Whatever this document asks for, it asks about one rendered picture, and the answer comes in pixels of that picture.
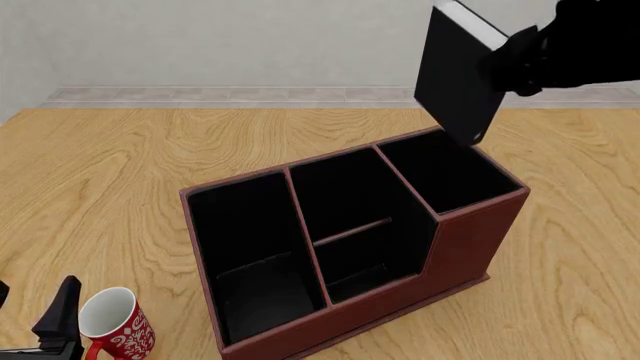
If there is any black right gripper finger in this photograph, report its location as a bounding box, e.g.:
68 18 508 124
478 24 547 98

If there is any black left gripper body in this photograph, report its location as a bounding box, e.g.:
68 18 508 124
0 338 86 360

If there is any black book with white pages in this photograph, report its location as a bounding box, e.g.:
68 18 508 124
413 0 511 147

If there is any red-brown desk caddy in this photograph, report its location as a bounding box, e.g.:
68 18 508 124
178 125 531 360

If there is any red white patterned mug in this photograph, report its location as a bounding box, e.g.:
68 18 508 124
78 286 157 360

